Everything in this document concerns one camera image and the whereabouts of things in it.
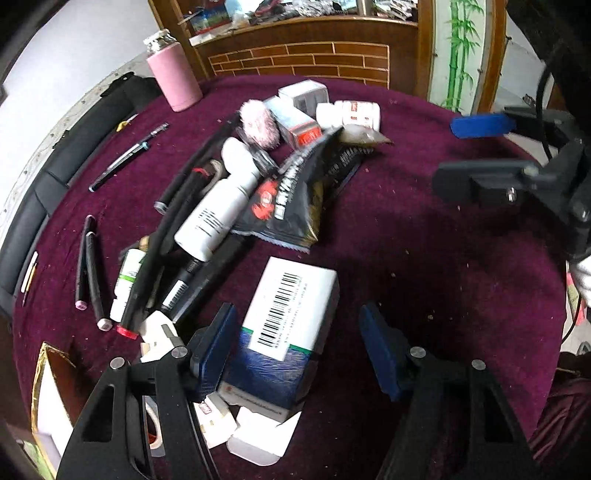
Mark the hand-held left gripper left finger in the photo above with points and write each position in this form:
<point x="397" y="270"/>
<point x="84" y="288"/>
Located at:
<point x="214" y="355"/>

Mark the bamboo painted panel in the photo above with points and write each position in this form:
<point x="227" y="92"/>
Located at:
<point x="459" y="50"/>

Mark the pink fluffy hair clip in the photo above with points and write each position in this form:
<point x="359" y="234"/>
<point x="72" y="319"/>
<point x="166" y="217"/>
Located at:
<point x="258" y="123"/>

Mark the brown snack packet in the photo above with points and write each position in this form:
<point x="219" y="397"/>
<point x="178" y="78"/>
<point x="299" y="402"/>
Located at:
<point x="364" y="135"/>

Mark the pink thermos bottle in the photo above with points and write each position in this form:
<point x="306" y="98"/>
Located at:
<point x="174" y="74"/>

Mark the pile of shelf clutter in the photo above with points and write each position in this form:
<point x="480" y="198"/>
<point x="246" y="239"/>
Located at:
<point x="286" y="11"/>

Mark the white plastic bottle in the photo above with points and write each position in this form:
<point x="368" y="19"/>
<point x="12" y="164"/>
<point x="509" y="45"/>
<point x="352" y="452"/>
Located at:
<point x="217" y="207"/>

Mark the yellow pencil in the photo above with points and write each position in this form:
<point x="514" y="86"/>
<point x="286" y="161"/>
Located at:
<point x="26" y="290"/>

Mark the slim black pen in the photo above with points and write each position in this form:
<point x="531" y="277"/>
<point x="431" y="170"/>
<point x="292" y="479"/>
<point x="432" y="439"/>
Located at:
<point x="158" y="129"/>

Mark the silver box with red end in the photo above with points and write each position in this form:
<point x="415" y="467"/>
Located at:
<point x="295" y="122"/>

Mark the white tape roll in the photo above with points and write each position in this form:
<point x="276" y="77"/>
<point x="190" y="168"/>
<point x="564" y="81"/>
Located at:
<point x="154" y="429"/>

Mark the white and blue medicine box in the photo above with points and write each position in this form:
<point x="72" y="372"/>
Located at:
<point x="291" y="314"/>

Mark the black marker white label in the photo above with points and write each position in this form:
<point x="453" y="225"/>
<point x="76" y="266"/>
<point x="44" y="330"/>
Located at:
<point x="180" y="288"/>

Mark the wooden brick-pattern cabinet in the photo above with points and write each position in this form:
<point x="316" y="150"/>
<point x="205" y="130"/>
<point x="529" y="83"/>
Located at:
<point x="300" y="55"/>

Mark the gold-rimmed storage box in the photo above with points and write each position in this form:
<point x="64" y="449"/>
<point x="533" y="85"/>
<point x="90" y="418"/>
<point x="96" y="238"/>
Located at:
<point x="51" y="406"/>

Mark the white plastic adapter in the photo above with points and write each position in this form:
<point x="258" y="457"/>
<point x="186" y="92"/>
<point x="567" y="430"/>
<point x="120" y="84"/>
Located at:
<point x="157" y="332"/>

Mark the green label small bottle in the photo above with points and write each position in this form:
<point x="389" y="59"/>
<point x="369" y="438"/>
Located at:
<point x="127" y="281"/>

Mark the black leather sofa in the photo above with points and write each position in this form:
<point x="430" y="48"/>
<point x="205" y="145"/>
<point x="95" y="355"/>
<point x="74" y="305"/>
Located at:
<point x="51" y="175"/>

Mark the red-tipped black marker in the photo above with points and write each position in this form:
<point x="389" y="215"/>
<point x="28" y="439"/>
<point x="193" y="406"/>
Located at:
<point x="128" y="330"/>

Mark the white cardboard box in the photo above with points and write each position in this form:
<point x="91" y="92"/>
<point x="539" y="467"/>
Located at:
<point x="304" y="92"/>

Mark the small white red-label box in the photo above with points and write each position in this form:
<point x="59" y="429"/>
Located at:
<point x="212" y="417"/>

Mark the pink-tipped black marker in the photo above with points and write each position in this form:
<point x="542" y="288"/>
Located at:
<point x="96" y="286"/>
<point x="81" y="258"/>

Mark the small yellow tool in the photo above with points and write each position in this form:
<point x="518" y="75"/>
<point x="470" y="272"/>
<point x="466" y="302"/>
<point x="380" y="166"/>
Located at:
<point x="125" y="123"/>

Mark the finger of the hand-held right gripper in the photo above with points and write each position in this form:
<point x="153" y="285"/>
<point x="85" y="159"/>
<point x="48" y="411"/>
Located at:
<point x="471" y="177"/>
<point x="480" y="125"/>

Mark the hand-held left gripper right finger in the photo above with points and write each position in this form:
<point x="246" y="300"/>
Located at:
<point x="381" y="355"/>

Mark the white carton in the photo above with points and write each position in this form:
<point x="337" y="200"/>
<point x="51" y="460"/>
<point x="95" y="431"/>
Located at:
<point x="263" y="438"/>

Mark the black snack packet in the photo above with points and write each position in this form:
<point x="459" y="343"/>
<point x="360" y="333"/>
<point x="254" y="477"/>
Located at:
<point x="295" y="194"/>

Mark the maroon velvet tablecloth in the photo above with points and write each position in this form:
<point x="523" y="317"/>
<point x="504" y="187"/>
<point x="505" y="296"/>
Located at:
<point x="415" y="258"/>

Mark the white pill bottle red label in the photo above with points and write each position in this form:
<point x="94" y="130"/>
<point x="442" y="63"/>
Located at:
<point x="351" y="114"/>

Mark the black bag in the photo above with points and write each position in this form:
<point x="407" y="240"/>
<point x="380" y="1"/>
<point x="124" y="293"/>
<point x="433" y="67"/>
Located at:
<point x="129" y="94"/>

